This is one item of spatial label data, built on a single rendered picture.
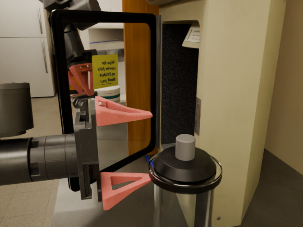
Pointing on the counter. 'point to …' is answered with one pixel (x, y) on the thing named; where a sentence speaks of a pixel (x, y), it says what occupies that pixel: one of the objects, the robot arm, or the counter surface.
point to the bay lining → (177, 83)
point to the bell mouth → (192, 36)
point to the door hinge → (158, 79)
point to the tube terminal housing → (232, 90)
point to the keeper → (197, 115)
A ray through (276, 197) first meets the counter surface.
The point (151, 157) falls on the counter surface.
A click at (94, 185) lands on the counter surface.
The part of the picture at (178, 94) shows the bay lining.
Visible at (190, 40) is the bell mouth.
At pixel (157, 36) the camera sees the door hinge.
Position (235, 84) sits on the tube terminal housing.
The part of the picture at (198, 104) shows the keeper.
